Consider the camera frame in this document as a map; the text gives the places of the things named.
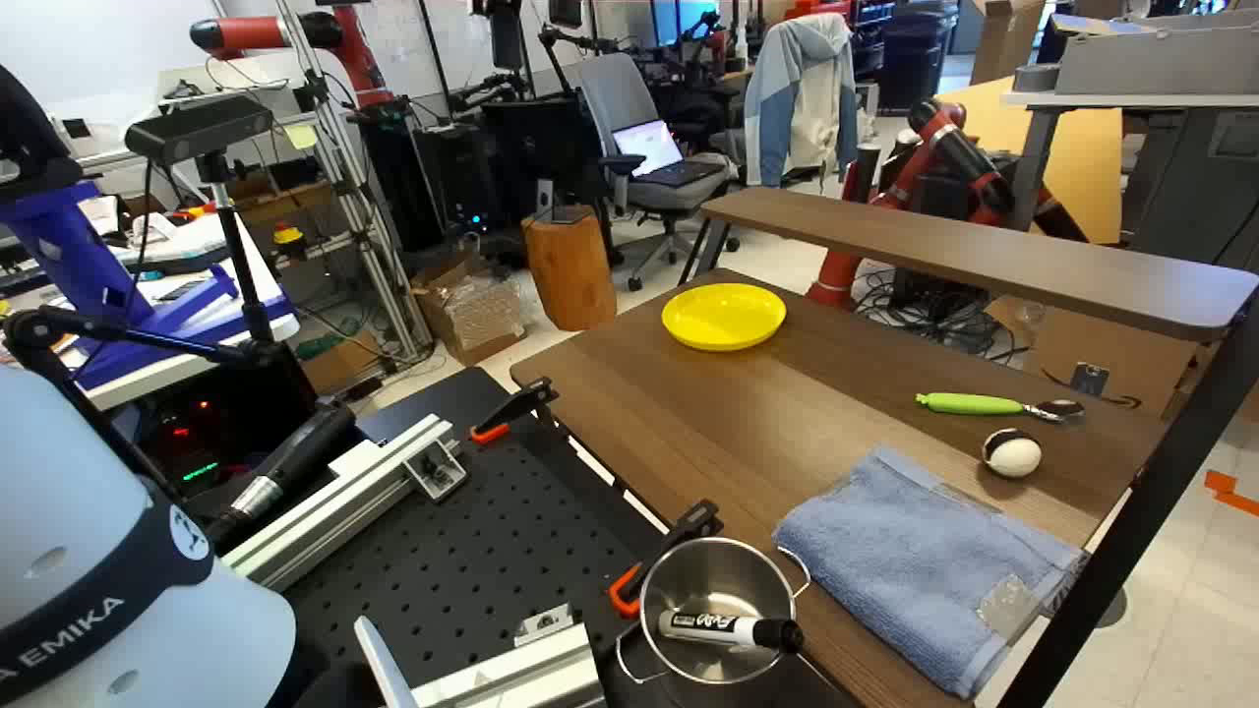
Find yellow plate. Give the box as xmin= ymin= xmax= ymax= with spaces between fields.
xmin=656 ymin=281 xmax=792 ymax=354

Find grey desk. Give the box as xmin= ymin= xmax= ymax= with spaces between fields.
xmin=1008 ymin=16 xmax=1259 ymax=266

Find black computer box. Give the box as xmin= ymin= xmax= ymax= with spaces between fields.
xmin=128 ymin=341 xmax=326 ymax=496

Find blue and white jacket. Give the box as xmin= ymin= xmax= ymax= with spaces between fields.
xmin=741 ymin=12 xmax=860 ymax=190

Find short aluminium extrusion rail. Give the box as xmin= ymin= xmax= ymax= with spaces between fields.
xmin=351 ymin=603 xmax=611 ymax=708

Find long aluminium extrusion rail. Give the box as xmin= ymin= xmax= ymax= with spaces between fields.
xmin=214 ymin=412 xmax=473 ymax=593

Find grey office chair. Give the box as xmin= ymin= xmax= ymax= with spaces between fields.
xmin=566 ymin=51 xmax=745 ymax=293

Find green handled kitchen tool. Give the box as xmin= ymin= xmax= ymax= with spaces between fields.
xmin=913 ymin=386 xmax=1090 ymax=428

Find blue folded towel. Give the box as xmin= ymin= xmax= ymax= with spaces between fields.
xmin=768 ymin=445 xmax=1090 ymax=700

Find orange floor tape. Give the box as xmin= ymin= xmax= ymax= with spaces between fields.
xmin=1200 ymin=470 xmax=1259 ymax=525

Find red Sawyer robot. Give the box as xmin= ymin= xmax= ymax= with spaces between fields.
xmin=801 ymin=95 xmax=1038 ymax=311

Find brown cardboard panel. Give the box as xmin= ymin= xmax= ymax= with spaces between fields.
xmin=986 ymin=293 xmax=1217 ymax=418

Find raised wooden shelf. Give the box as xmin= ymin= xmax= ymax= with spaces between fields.
xmin=700 ymin=185 xmax=1259 ymax=341

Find black handle with silver tip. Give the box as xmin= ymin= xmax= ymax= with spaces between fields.
xmin=208 ymin=404 xmax=362 ymax=531

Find wooden stump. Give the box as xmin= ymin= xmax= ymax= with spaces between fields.
xmin=519 ymin=202 xmax=623 ymax=335

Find black table leg frame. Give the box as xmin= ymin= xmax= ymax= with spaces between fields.
xmin=996 ymin=293 xmax=1259 ymax=708

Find black floor cables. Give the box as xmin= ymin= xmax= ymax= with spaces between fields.
xmin=851 ymin=266 xmax=1038 ymax=366

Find black orange bar clamp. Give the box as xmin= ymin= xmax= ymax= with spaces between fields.
xmin=606 ymin=496 xmax=728 ymax=620
xmin=465 ymin=379 xmax=564 ymax=451

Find blue and white machine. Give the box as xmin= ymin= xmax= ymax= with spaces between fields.
xmin=0 ymin=176 xmax=303 ymax=398

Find open laptop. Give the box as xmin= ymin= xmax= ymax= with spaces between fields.
xmin=611 ymin=113 xmax=732 ymax=190

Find white and black marker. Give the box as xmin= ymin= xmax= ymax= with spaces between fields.
xmin=652 ymin=603 xmax=805 ymax=657

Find silver metal rack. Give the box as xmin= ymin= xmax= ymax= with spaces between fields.
xmin=220 ymin=0 xmax=438 ymax=369

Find red robot arm with grey joint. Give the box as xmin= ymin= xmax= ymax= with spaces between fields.
xmin=190 ymin=0 xmax=397 ymax=109

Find black perforated base board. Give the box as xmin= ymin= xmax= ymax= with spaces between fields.
xmin=279 ymin=366 xmax=859 ymax=708

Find black camera on tripod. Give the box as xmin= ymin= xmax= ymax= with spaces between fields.
xmin=120 ymin=91 xmax=286 ymax=352

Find steel pot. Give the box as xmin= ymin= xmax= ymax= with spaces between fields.
xmin=606 ymin=531 xmax=813 ymax=693

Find small cardboard box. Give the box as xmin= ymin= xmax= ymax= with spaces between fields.
xmin=408 ymin=251 xmax=527 ymax=366

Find large tan cardboard sheet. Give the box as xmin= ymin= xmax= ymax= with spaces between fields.
xmin=968 ymin=74 xmax=1129 ymax=248

